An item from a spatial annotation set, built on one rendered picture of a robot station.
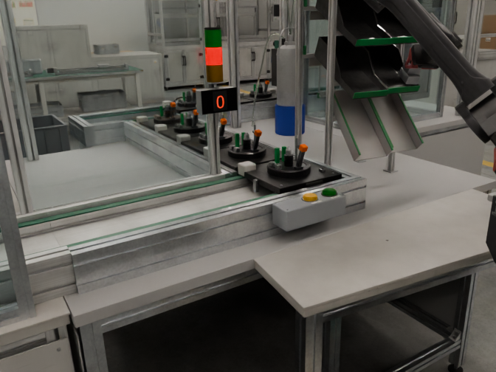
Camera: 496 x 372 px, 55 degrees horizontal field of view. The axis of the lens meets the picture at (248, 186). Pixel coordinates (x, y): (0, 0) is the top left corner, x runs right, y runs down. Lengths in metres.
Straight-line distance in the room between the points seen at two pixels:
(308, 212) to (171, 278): 0.41
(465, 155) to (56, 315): 2.55
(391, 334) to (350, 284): 1.35
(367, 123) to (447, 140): 1.29
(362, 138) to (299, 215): 0.48
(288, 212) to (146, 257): 0.38
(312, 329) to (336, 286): 0.11
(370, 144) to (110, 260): 0.95
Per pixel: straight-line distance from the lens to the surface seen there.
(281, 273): 1.17
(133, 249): 1.17
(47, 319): 1.11
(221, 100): 1.47
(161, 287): 1.14
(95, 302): 1.13
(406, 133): 1.80
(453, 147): 3.02
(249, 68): 11.08
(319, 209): 1.33
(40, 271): 1.15
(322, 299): 1.08
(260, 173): 1.52
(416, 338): 2.48
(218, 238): 1.25
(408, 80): 1.70
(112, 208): 1.41
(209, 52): 1.45
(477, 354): 2.47
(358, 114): 1.72
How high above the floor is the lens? 1.44
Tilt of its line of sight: 20 degrees down
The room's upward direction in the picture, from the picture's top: 1 degrees counter-clockwise
